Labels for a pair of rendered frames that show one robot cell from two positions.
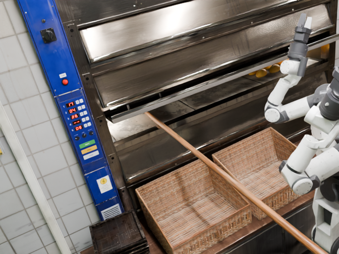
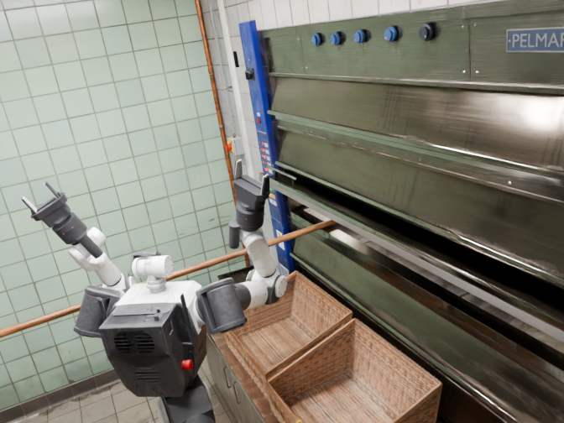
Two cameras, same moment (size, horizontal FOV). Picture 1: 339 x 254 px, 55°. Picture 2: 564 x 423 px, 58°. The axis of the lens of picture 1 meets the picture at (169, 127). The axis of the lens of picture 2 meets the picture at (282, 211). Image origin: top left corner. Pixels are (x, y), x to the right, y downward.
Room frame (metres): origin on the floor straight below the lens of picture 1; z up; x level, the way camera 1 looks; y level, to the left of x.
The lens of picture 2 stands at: (1.63, -2.22, 2.13)
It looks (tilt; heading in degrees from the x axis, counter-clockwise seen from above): 20 degrees down; 89
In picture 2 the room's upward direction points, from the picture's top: 9 degrees counter-clockwise
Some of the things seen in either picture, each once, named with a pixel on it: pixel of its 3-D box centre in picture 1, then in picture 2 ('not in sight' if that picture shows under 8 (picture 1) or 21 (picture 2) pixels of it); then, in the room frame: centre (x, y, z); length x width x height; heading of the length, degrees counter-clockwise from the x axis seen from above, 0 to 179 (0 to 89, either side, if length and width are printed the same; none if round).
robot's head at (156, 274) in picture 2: not in sight; (154, 269); (1.24, -0.74, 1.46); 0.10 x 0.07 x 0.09; 166
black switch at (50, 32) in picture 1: (47, 30); (248, 70); (1.63, 0.47, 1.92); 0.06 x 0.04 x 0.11; 111
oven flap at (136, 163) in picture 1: (236, 118); (397, 307); (2.06, -0.49, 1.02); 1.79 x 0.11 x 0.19; 111
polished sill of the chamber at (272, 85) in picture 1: (232, 100); (399, 274); (2.08, -0.48, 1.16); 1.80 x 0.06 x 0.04; 111
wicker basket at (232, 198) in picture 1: (192, 205); (284, 329); (1.60, -0.04, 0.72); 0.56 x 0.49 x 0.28; 112
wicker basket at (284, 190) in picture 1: (265, 168); (348, 398); (1.81, -0.59, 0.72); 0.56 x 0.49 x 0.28; 113
